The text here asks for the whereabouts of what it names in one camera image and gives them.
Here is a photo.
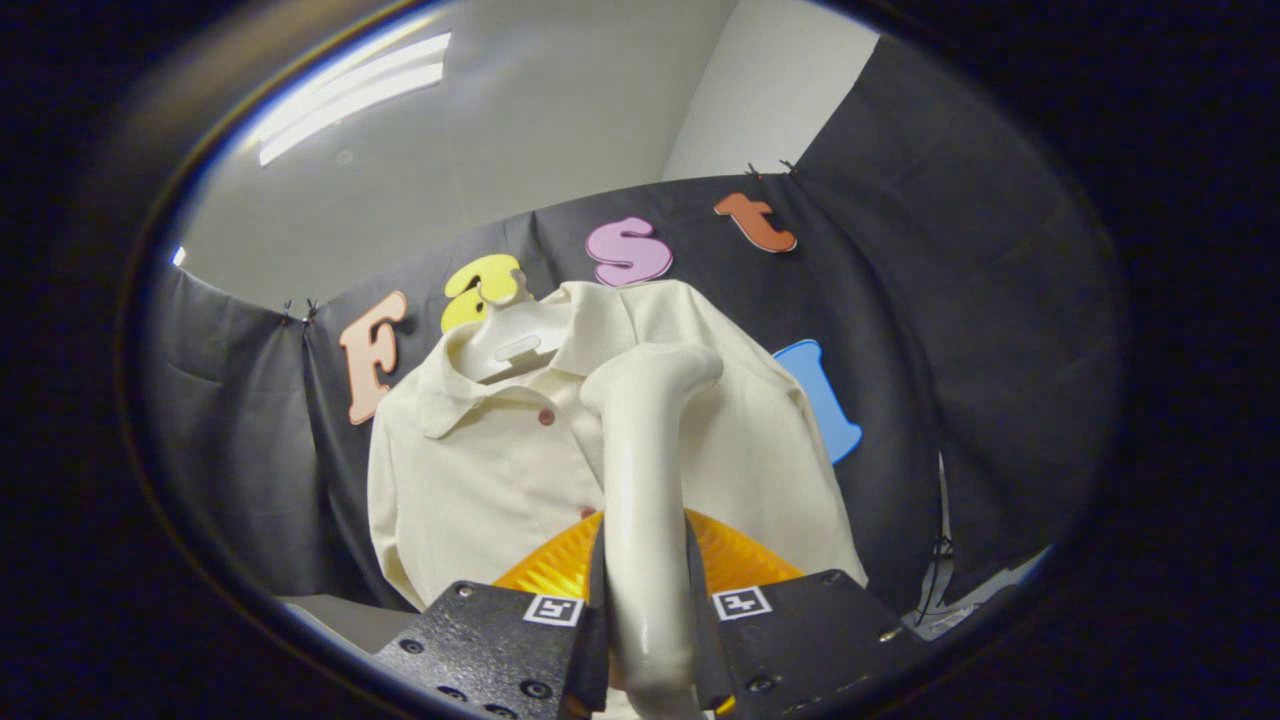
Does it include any white plastic hanger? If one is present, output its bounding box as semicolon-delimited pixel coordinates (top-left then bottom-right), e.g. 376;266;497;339
460;268;576;386

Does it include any cream button shirt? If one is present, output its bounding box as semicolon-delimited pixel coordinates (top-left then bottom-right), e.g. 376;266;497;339
367;280;869;611

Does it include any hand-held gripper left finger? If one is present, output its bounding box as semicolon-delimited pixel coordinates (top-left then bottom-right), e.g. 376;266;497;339
372;510;611;720

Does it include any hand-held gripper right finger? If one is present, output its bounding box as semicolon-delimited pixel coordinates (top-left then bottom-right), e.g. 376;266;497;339
683;508;926;720

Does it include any ceiling light panel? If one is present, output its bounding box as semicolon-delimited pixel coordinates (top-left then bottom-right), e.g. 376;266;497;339
255;30;453;168

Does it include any grey and white cabinet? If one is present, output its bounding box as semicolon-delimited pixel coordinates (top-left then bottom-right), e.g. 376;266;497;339
275;595;421;656

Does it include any black cable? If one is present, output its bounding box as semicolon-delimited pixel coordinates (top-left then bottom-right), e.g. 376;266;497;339
915;535;956;626

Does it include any black backdrop cloth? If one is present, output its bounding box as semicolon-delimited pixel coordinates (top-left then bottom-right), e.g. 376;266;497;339
135;35;1126;626

